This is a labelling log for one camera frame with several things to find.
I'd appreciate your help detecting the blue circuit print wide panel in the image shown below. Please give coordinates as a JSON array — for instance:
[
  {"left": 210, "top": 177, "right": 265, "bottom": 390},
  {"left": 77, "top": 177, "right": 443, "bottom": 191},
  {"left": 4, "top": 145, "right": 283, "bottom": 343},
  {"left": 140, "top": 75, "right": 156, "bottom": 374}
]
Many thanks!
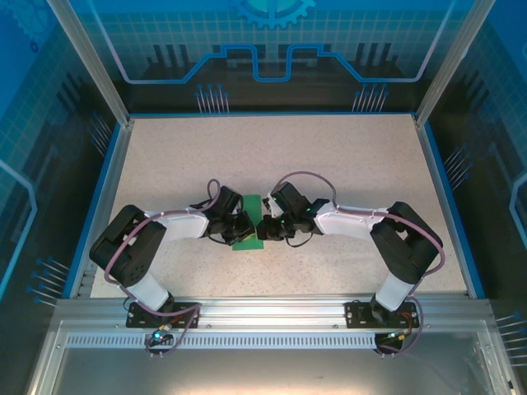
[{"left": 69, "top": 0, "right": 466, "bottom": 114}]

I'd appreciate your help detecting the aluminium mounting beam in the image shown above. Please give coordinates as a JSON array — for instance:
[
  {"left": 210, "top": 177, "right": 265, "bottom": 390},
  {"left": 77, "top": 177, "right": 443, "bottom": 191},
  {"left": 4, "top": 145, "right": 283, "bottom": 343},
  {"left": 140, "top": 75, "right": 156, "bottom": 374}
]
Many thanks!
[{"left": 55, "top": 295, "right": 495, "bottom": 330}]

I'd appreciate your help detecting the slotted metal cable duct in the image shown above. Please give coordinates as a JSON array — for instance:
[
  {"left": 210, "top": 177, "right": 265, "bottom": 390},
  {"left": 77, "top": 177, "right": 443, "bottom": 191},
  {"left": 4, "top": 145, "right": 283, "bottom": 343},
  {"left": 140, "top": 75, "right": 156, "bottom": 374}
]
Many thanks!
[{"left": 65, "top": 333, "right": 417, "bottom": 351}]

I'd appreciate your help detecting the green paper sheet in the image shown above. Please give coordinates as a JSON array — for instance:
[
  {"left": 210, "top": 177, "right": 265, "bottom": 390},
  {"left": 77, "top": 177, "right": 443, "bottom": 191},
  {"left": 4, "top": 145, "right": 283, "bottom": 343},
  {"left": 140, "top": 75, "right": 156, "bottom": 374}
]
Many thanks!
[{"left": 231, "top": 193, "right": 266, "bottom": 252}]

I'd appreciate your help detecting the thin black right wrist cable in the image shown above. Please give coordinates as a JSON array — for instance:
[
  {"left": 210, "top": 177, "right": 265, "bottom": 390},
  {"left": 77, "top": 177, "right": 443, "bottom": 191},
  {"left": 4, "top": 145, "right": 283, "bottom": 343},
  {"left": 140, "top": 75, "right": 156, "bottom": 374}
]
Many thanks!
[{"left": 285, "top": 230, "right": 320, "bottom": 249}]

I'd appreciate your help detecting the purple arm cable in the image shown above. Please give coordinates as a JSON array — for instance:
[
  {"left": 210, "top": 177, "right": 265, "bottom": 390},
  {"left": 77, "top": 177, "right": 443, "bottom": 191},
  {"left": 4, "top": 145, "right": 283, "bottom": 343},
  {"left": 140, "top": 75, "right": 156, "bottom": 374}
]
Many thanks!
[
  {"left": 269, "top": 171, "right": 446, "bottom": 359},
  {"left": 105, "top": 179, "right": 223, "bottom": 360}
]

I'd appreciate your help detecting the blue circuit print side panel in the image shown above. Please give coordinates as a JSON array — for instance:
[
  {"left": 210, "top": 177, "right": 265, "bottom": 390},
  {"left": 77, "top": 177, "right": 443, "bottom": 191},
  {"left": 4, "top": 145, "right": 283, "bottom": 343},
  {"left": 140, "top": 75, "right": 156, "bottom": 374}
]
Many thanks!
[
  {"left": 419, "top": 0, "right": 527, "bottom": 395},
  {"left": 0, "top": 0, "right": 124, "bottom": 395}
]

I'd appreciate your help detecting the aluminium side rail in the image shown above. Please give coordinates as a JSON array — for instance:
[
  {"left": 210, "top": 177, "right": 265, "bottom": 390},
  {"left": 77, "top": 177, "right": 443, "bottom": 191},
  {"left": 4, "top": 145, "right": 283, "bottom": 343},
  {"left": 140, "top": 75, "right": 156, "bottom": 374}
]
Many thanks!
[{"left": 75, "top": 117, "right": 136, "bottom": 300}]

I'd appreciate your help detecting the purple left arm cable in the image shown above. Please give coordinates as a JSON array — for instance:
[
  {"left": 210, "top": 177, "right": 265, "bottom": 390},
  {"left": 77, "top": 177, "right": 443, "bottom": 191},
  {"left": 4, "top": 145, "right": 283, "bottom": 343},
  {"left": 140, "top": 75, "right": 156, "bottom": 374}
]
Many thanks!
[{"left": 105, "top": 179, "right": 223, "bottom": 360}]

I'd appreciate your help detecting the cable plug with green light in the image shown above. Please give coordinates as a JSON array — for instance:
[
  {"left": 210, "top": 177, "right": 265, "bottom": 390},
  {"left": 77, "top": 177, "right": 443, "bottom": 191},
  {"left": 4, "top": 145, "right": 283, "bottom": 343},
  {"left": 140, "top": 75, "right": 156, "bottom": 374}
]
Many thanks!
[
  {"left": 150, "top": 327, "right": 174, "bottom": 346},
  {"left": 385, "top": 328, "right": 413, "bottom": 345}
]

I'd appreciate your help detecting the grey metal sheet tray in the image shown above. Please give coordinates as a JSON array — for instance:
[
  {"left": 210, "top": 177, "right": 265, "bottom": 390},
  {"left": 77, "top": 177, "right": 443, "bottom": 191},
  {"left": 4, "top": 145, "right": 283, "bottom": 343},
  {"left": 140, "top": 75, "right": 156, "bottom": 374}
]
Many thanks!
[{"left": 26, "top": 319, "right": 522, "bottom": 395}]

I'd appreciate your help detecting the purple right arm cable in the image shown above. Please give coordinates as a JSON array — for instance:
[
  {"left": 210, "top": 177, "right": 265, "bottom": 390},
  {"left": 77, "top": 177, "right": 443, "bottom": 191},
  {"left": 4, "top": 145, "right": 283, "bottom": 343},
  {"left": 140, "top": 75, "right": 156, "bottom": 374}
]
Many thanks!
[{"left": 269, "top": 171, "right": 446, "bottom": 359}]

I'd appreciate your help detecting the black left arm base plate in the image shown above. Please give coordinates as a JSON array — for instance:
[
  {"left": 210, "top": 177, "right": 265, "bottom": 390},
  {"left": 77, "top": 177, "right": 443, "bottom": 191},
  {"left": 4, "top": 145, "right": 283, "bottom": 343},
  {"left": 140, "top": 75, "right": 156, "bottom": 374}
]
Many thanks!
[{"left": 126, "top": 301, "right": 202, "bottom": 329}]

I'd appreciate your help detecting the aluminium frame post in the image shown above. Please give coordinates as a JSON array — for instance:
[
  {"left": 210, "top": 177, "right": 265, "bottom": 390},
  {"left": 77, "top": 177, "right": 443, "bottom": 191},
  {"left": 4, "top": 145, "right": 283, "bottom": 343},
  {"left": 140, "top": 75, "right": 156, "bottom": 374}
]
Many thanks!
[
  {"left": 47, "top": 0, "right": 135, "bottom": 127},
  {"left": 413, "top": 0, "right": 489, "bottom": 128}
]

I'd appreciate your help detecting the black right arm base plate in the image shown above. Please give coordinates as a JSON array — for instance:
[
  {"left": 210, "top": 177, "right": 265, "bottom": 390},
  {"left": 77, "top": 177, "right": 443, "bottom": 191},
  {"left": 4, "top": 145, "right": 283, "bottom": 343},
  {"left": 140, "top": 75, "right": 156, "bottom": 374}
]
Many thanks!
[{"left": 344, "top": 300, "right": 417, "bottom": 329}]

